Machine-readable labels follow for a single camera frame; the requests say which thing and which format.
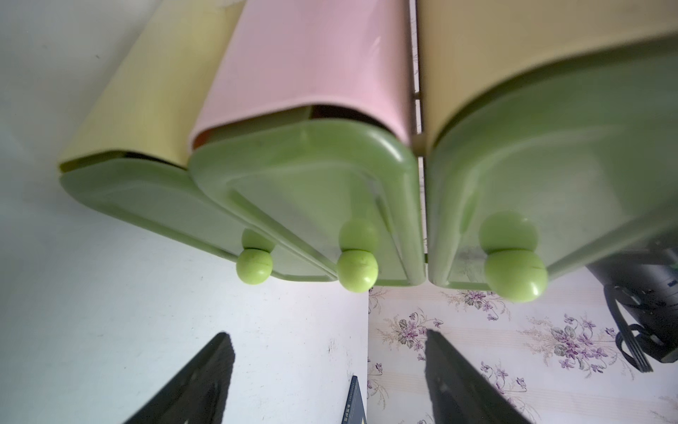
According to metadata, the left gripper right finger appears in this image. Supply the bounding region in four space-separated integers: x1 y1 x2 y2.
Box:
425 330 528 424

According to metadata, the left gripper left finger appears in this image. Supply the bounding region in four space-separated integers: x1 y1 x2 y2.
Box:
127 332 236 424

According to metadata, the green drawer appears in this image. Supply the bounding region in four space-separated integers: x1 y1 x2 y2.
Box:
188 116 426 287
427 45 677 290
60 157 333 285

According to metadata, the green top drawer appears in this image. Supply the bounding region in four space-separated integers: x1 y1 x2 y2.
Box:
427 45 677 290

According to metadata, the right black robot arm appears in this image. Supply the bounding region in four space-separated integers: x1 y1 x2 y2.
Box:
587 240 677 373

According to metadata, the green bottom drawer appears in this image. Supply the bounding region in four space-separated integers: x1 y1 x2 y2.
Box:
60 157 333 285

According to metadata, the yellow-green drawer cabinet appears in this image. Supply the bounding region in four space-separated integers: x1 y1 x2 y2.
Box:
57 0 678 173

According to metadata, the dark blue notebook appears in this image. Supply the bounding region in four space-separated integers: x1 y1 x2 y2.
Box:
341 376 367 424

